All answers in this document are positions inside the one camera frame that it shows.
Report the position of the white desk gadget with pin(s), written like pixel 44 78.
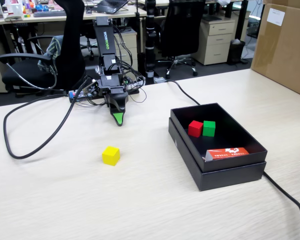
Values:
pixel 15 11

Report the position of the striped green cloth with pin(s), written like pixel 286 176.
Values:
pixel 52 52

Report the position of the controller board with LEDs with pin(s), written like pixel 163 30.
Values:
pixel 76 96

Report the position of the black mesh office chair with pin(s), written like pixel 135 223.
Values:
pixel 181 27

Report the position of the long beige office desk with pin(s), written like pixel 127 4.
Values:
pixel 52 18

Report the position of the black open laptop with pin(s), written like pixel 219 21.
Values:
pixel 111 6

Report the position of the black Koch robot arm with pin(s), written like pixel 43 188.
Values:
pixel 103 42

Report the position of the dark computer keyboard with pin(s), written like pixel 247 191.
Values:
pixel 50 13

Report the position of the yellow wooden cube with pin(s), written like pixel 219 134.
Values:
pixel 110 157

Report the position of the orange red paper carton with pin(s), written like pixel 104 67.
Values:
pixel 227 153

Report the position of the blue toy balls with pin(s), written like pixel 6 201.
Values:
pixel 41 7

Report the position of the black office chair with armrests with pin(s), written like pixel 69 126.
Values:
pixel 72 37

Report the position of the beige drawer pedestal with lock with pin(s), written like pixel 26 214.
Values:
pixel 215 42

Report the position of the black trash bin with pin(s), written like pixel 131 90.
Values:
pixel 236 52

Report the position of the green wooden cube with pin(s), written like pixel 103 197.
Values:
pixel 209 128

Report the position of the white shipping label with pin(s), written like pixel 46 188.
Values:
pixel 275 17

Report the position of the black box inner tray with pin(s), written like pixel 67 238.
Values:
pixel 230 140

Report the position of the red wooden cube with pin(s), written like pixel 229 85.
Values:
pixel 195 128

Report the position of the black pole with white bands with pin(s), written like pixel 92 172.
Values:
pixel 150 37

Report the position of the black box outer lid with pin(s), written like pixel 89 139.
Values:
pixel 230 180

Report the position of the large brown cardboard box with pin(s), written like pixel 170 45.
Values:
pixel 285 55

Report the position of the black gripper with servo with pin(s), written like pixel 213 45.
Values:
pixel 110 83

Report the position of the small wrist camera board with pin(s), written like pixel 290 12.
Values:
pixel 91 88

